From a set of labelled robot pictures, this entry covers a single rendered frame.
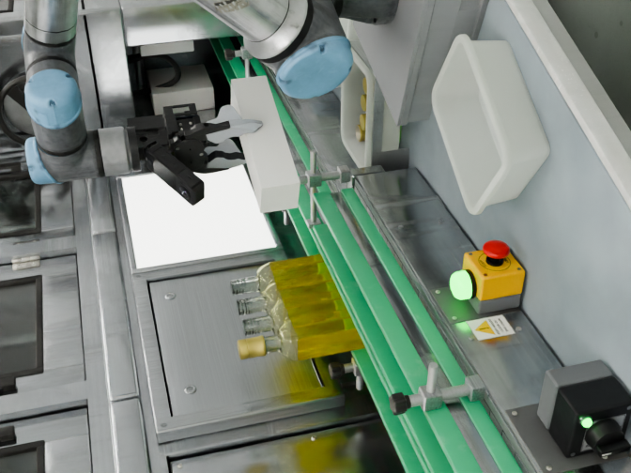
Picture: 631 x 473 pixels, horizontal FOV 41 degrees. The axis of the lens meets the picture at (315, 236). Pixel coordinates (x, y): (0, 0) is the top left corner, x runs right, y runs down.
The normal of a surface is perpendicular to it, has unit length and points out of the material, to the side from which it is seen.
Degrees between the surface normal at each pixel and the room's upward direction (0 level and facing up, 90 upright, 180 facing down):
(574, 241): 0
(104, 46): 90
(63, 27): 112
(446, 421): 90
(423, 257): 90
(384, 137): 90
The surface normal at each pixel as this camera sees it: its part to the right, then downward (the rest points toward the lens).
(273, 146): 0.08, -0.59
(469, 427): 0.00, -0.82
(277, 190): 0.25, 0.79
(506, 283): 0.26, 0.55
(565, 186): -0.96, 0.15
